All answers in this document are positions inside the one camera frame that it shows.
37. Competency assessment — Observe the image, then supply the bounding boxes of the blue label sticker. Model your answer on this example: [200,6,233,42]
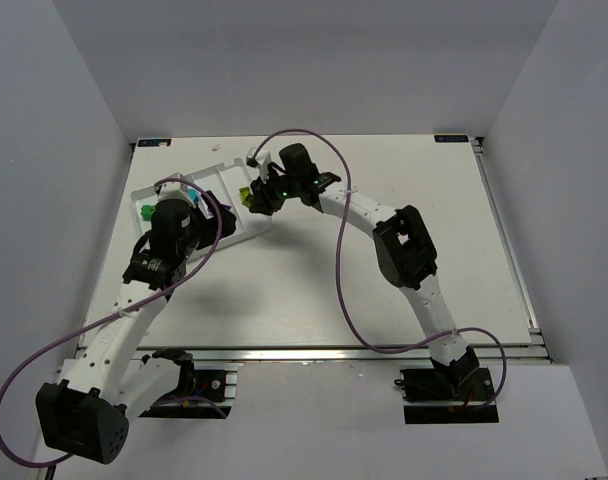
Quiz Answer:
[137,138,172,148]
[433,134,469,143]

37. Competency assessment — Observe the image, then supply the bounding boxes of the green square lego brick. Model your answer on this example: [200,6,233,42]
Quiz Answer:
[140,205,156,221]

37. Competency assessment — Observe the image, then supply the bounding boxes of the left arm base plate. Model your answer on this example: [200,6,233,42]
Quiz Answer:
[141,369,237,420]

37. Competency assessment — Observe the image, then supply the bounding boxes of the blue label sticker right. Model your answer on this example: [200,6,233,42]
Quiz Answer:
[433,134,469,143]

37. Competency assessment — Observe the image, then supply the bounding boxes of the blue rounded lego brick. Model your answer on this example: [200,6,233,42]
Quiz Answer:
[188,189,200,206]

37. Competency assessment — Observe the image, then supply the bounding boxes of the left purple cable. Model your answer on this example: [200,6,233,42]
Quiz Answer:
[0,178,230,469]

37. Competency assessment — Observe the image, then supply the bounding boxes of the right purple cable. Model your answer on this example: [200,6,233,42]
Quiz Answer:
[246,129,509,412]

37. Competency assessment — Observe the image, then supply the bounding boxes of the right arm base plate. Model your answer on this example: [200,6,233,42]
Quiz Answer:
[394,368,499,425]

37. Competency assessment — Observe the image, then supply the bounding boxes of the purple cable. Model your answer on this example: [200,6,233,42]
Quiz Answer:
[0,178,230,469]
[246,129,509,412]

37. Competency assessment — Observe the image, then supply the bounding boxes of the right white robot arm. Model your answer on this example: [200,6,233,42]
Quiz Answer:
[246,143,479,394]

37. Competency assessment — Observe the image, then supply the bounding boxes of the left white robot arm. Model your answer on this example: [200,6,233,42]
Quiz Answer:
[35,192,236,464]

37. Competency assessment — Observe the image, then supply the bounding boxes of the blue label sticker left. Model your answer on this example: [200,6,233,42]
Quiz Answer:
[137,138,172,148]

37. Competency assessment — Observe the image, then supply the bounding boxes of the purple lego brick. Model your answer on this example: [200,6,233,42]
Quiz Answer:
[202,190,231,216]

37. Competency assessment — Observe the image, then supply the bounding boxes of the white divided plastic tray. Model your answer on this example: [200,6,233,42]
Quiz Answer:
[130,159,272,250]

